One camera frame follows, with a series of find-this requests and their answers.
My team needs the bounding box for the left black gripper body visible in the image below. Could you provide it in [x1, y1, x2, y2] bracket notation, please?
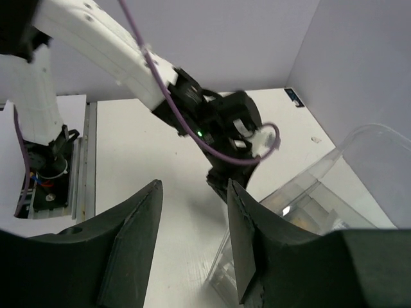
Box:
[179, 91, 263, 202]

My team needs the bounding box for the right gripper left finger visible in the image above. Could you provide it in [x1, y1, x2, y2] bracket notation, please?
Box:
[1, 180, 163, 307]

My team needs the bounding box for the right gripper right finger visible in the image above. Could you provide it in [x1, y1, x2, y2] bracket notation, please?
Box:
[227, 180, 410, 307]

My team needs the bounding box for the clear plastic organizer box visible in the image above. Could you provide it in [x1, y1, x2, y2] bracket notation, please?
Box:
[207, 124, 410, 307]

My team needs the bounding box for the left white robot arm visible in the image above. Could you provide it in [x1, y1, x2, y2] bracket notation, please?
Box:
[1, 1, 281, 199]

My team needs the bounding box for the left blue table label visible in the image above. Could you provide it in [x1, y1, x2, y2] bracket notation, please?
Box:
[284, 88, 305, 108]

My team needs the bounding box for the small white scrap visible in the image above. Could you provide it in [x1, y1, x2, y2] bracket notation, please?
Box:
[311, 137, 322, 143]

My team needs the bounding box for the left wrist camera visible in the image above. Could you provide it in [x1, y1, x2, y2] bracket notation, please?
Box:
[247, 130, 281, 157]

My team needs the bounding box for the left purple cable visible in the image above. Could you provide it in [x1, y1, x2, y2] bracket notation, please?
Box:
[12, 0, 282, 218]

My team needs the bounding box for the aluminium front rail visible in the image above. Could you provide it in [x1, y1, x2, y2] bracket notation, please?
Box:
[0, 101, 98, 221]

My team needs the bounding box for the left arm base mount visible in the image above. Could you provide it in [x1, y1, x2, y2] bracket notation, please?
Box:
[14, 125, 80, 219]

